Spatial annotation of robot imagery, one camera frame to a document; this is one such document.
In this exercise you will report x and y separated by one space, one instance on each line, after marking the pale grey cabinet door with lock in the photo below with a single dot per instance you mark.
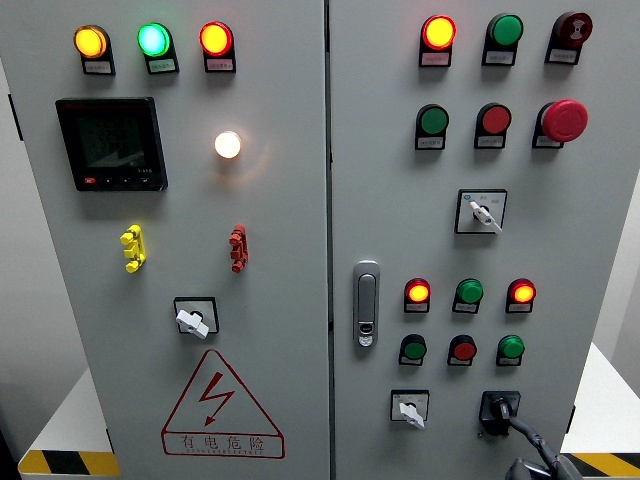
550 240

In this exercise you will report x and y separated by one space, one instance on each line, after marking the black knob turn switch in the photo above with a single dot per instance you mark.
499 407

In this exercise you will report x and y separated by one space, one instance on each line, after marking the silver door lock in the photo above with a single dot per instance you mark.
366 305

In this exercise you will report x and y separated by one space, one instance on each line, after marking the small label plate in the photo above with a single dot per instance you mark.
436 59
518 308
410 361
459 362
489 142
162 65
464 308
430 143
562 56
220 65
546 141
498 58
508 361
416 307
97 67

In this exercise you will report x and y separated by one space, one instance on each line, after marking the yellow round lamp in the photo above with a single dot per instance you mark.
90 41

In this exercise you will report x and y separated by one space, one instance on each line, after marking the large green domed button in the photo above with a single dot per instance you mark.
506 30

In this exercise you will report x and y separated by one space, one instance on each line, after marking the small green domed lamp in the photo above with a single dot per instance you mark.
470 291
511 346

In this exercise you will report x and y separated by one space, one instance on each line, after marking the black yellow striped tape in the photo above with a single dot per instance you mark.
610 466
70 463

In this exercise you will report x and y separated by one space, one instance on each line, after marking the large red-ringed orange lamp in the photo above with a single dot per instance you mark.
438 32
215 38

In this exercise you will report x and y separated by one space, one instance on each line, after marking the black door hinge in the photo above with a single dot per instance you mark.
15 117

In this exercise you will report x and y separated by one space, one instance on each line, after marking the small red-ringed orange lamp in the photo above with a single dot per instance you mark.
522 292
417 291

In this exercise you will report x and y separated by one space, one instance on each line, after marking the large flat red push button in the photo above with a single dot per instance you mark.
495 118

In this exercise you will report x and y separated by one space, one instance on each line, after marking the pale grey cabinet door with display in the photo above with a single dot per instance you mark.
280 250

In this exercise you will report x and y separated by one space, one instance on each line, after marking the black display meter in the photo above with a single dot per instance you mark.
111 145

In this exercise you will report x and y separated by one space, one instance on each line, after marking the lit green round lamp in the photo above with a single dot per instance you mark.
153 39

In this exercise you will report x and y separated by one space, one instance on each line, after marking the small flat red push button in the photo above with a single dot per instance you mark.
464 349

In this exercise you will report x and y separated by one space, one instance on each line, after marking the white round lamp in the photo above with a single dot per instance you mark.
228 144

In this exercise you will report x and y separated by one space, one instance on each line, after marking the small flat green push button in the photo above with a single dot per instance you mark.
414 348

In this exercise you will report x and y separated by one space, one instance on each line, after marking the large flat green push button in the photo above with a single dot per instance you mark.
433 120

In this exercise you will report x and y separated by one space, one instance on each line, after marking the dark red buzzer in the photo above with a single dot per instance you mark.
574 29

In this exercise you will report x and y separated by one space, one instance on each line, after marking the large red stop button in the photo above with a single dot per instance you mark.
565 120

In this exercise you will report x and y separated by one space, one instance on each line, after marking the red warning triangle sign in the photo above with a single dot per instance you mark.
220 442

